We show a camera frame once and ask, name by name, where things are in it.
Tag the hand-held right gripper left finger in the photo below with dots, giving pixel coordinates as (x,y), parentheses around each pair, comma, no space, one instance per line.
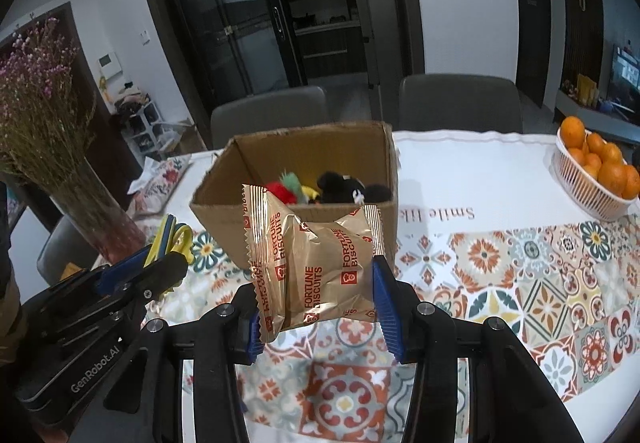
(252,338)

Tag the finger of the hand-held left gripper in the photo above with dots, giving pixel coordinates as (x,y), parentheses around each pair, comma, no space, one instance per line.
(160,275)
(125,269)

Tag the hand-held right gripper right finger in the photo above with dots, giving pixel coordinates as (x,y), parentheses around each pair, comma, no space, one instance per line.
(387,308)

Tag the yellow and blue soft toy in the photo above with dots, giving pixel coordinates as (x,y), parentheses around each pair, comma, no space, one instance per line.
(180,238)

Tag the cardboard box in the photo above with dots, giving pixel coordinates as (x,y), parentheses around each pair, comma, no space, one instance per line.
(220,223)

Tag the gold biscuit packet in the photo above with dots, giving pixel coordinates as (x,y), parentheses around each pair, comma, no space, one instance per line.
(310,273)

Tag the black mouse plush toy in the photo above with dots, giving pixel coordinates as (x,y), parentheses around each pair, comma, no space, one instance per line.
(335,183)

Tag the red plush toy green bow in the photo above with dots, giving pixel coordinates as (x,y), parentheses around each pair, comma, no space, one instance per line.
(280,190)

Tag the yellow woven box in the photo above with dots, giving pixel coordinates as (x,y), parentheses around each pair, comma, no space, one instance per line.
(71,271)

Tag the grey dining chair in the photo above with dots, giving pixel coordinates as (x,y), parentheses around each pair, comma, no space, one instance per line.
(55,248)
(460,105)
(270,113)

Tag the floral printed cloth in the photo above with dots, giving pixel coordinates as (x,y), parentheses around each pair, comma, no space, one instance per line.
(165,178)

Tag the glass vase with dried flowers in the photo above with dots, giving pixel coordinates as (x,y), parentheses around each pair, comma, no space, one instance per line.
(112,148)

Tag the shoe rack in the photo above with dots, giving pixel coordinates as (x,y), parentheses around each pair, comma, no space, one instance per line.
(145,128)

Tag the white plastic basket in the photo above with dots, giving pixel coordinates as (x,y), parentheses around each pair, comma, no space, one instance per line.
(585,193)

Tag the pile of oranges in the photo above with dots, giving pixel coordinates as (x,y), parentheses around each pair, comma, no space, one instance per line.
(610,173)

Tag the sliding glass door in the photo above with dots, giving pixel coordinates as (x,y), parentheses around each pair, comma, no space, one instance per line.
(225,23)

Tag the yellow bottles on shelf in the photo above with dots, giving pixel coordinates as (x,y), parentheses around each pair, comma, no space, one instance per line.
(587,90)

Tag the dark room door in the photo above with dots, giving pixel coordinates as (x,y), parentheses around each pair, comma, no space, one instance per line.
(532,33)

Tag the lit display screen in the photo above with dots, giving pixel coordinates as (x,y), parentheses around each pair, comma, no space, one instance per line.
(626,68)

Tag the white wall intercom panel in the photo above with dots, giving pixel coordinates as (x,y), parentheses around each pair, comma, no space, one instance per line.
(109,65)

